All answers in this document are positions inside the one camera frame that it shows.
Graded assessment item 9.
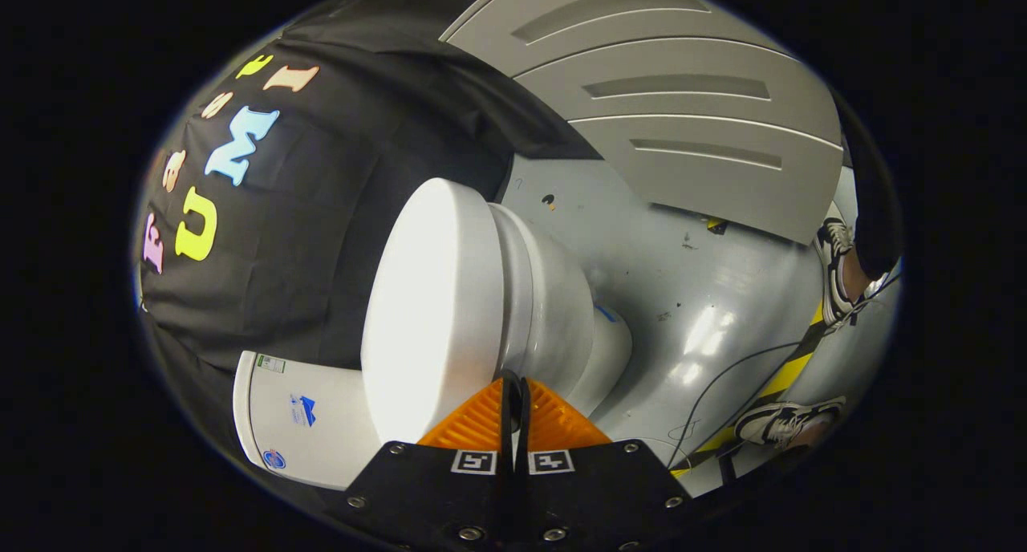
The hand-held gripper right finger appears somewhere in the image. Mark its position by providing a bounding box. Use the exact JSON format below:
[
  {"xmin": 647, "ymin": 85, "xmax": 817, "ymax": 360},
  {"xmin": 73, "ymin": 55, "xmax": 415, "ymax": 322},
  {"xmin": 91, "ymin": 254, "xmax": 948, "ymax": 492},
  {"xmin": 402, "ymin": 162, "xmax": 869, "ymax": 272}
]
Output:
[{"xmin": 513, "ymin": 375, "xmax": 692, "ymax": 552}]

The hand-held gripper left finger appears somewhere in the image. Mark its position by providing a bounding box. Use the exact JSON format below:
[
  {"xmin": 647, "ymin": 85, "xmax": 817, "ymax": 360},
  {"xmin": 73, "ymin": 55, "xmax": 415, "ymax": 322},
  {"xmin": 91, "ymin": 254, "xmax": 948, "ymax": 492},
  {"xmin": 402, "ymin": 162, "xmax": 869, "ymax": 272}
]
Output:
[{"xmin": 343, "ymin": 375, "xmax": 515, "ymax": 552}]

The white toilet bowl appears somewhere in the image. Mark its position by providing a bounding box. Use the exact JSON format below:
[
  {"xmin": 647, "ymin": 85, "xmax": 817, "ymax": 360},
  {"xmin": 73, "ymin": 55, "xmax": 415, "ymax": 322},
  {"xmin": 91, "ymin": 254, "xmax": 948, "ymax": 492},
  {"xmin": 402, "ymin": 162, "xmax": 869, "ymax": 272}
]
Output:
[{"xmin": 488, "ymin": 202, "xmax": 634, "ymax": 418}]

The black and white sneaker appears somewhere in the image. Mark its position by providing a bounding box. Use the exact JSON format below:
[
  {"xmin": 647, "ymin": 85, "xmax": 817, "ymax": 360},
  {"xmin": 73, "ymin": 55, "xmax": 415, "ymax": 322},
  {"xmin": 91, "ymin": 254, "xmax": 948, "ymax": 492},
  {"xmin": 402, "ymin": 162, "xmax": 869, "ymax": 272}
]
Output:
[
  {"xmin": 733, "ymin": 396, "xmax": 848, "ymax": 449},
  {"xmin": 814, "ymin": 217, "xmax": 891, "ymax": 336}
]

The yellow and black floor tape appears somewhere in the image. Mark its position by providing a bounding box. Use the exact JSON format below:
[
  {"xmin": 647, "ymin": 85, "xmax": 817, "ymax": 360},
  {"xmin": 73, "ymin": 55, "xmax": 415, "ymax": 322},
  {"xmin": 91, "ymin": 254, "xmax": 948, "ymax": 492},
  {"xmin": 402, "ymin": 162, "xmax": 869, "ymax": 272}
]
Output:
[{"xmin": 670, "ymin": 299, "xmax": 829, "ymax": 479}]

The black backdrop cloth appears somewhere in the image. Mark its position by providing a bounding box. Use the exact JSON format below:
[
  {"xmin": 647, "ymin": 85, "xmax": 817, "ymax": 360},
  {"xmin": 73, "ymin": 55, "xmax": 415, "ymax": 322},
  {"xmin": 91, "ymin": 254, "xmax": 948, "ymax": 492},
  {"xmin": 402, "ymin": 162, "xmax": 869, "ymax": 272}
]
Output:
[{"xmin": 132, "ymin": 0, "xmax": 604, "ymax": 477}]

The grey drawer cabinet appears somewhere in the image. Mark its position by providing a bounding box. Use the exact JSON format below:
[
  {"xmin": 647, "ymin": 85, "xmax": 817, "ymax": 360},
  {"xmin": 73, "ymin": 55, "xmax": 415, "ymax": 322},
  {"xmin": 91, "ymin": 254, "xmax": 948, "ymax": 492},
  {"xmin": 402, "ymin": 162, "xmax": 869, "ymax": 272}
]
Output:
[{"xmin": 439, "ymin": 0, "xmax": 844, "ymax": 246}]

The person's leg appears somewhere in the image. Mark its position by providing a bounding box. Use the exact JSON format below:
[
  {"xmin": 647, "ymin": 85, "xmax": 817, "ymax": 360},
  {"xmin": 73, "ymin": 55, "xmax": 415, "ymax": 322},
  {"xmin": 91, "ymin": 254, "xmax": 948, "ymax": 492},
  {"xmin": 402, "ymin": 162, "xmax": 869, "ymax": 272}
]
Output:
[{"xmin": 834, "ymin": 95, "xmax": 904, "ymax": 300}]

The thin black cable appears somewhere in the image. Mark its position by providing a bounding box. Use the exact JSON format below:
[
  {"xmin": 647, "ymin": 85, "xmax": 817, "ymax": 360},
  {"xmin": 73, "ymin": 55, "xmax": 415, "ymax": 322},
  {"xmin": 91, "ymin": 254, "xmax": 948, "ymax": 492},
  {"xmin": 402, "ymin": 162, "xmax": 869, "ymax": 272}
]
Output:
[{"xmin": 665, "ymin": 341, "xmax": 805, "ymax": 469}]

